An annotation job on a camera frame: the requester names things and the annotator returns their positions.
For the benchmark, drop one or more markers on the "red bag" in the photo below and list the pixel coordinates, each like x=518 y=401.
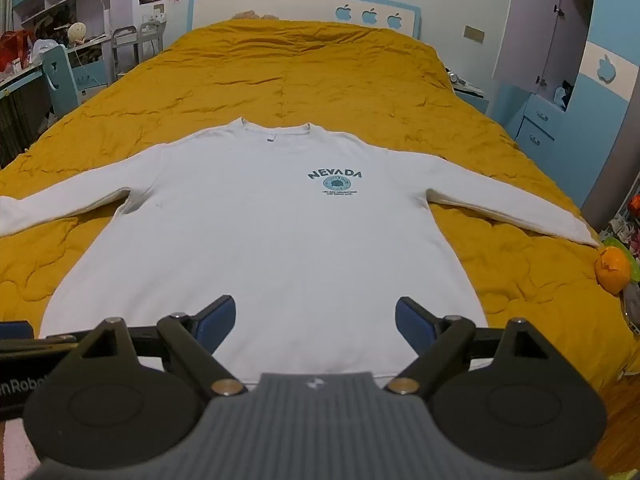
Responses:
x=12 y=52

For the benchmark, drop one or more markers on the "white and blue headboard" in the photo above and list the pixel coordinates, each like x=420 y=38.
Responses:
x=300 y=7

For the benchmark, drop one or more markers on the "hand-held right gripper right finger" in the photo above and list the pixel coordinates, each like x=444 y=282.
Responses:
x=411 y=325

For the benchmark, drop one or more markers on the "yellow quilted bed cover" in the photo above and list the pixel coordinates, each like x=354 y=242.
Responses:
x=350 y=70

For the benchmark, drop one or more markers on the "white wall socket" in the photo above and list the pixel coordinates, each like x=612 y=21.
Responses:
x=158 y=12

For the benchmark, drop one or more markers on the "brass wall switch plate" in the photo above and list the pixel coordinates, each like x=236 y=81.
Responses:
x=474 y=33

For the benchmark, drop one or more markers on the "cluttered desk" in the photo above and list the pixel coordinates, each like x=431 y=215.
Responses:
x=20 y=105

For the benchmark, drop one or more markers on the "colourful clutter pile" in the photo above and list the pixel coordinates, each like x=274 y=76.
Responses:
x=625 y=225

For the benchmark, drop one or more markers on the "blue chair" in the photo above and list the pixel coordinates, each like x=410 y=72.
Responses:
x=59 y=77

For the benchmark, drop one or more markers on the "round white lamp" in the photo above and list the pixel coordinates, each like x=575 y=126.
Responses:
x=76 y=31

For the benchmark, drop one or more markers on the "white printed sweatshirt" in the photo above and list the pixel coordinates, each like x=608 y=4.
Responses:
x=275 y=240

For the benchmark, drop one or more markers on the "blue and white wardrobe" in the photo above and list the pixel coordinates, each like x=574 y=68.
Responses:
x=595 y=85

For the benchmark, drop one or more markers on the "blue nightstand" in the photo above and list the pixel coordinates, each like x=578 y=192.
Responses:
x=472 y=97

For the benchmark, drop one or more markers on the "white utility cart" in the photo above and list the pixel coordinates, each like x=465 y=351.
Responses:
x=137 y=45

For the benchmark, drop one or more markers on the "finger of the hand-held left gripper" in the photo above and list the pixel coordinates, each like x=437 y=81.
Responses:
x=20 y=346

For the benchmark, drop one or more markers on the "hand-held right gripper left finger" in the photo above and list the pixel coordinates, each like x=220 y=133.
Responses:
x=219 y=325

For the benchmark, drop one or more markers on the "orange plush toy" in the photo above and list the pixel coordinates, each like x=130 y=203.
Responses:
x=612 y=270

